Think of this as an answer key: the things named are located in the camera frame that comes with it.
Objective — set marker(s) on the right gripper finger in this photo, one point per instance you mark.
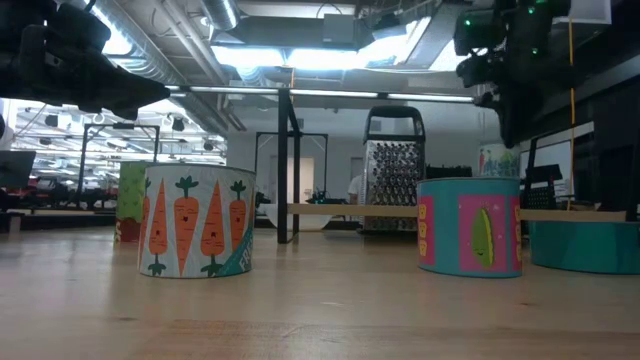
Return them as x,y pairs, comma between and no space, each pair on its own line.
489,100
520,120

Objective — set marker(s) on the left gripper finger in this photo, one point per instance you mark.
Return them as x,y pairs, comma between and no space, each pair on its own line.
140,92
107,112

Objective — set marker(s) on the green and yellow can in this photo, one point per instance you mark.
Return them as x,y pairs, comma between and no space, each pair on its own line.
130,200

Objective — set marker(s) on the teal and pink corn can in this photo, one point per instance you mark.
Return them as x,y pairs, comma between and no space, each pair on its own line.
470,230

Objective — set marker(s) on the short teal tuna can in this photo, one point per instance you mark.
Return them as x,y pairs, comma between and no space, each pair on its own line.
585,247

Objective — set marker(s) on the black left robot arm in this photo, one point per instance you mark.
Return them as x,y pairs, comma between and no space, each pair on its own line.
20,20

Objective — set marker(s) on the whiteboard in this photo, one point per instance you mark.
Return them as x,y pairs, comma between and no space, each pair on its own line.
550,155

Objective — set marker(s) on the white mixed vegetables can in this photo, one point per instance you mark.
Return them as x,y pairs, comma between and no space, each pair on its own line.
500,162

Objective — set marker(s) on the black mesh chair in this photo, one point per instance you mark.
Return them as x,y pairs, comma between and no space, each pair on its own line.
542,175

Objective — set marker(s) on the dark computer monitor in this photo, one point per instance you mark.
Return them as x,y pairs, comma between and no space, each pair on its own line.
15,169

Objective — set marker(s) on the metal box grater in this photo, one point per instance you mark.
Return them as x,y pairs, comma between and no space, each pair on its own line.
395,170

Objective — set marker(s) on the black crossbar with light strips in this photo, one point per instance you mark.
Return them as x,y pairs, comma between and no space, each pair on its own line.
340,93

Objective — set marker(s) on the person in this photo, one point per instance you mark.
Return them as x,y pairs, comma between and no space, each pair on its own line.
356,190

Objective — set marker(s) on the black background rig frame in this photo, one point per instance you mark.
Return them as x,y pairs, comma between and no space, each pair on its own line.
83,160
310,134

